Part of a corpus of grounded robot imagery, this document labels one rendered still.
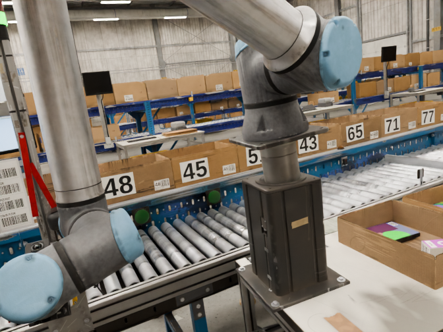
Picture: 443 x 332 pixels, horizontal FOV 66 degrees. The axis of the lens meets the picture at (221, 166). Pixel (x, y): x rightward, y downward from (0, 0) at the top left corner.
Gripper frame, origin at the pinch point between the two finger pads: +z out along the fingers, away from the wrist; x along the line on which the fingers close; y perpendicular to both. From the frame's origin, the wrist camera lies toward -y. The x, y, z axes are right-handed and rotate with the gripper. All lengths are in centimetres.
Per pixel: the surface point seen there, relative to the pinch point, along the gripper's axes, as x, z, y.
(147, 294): 25.0, 33.1, 7.9
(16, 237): -17, 72, -30
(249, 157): 102, 72, -48
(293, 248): 61, -6, 7
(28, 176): -3.0, 9.1, -31.6
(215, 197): 75, 73, -29
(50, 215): 0.9, 9.9, -19.6
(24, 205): -5.4, 12.9, -24.9
